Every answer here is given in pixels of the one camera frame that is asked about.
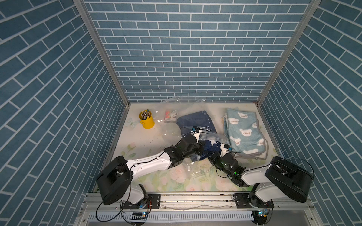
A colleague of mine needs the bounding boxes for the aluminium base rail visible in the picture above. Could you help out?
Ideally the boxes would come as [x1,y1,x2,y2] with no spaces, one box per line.
[75,192,322,226]

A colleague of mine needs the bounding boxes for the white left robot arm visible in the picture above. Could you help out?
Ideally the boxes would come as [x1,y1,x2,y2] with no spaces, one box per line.
[96,134,204,206]

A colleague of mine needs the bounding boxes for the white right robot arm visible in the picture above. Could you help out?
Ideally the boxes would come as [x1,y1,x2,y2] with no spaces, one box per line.
[208,153,315,208]

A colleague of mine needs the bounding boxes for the aluminium corner post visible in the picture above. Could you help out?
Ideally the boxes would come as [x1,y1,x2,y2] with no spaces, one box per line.
[74,0,130,108]
[256,0,321,109]

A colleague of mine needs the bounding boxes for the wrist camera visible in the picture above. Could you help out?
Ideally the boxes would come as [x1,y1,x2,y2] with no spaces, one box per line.
[191,126,200,143]
[220,144,232,157]

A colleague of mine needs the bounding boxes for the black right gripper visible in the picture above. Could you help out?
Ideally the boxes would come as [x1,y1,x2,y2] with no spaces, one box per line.
[205,150,233,178]

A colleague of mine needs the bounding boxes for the right aluminium corner post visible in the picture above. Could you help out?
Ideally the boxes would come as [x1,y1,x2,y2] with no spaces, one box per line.
[256,0,321,109]

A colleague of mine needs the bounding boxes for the pens in bucket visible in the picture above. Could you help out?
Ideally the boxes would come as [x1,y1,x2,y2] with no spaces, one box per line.
[139,109,152,120]

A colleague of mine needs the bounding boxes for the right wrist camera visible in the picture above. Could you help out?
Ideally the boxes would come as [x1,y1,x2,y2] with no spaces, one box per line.
[220,144,232,157]

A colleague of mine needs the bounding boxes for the left aluminium corner post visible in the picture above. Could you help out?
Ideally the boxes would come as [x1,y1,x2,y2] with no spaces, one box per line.
[74,0,130,108]

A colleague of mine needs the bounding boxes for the clear plastic vacuum bag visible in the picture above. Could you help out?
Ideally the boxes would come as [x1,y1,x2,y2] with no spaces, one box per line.
[153,97,232,179]

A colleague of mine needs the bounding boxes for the yellow metal pen bucket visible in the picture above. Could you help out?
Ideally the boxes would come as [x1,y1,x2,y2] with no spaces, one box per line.
[140,115,155,130]

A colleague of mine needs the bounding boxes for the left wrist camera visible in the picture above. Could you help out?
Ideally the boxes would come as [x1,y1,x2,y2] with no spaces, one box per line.
[191,126,200,143]

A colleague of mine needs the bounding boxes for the highlighter marker pack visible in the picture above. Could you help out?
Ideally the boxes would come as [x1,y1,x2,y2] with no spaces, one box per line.
[164,109,178,123]

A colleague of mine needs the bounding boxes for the light blue cloud blanket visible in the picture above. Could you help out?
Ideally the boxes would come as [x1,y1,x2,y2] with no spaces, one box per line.
[224,108,267,156]

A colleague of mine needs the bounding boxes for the navy blue star blanket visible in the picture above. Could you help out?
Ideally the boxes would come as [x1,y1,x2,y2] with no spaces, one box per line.
[176,111,221,162]

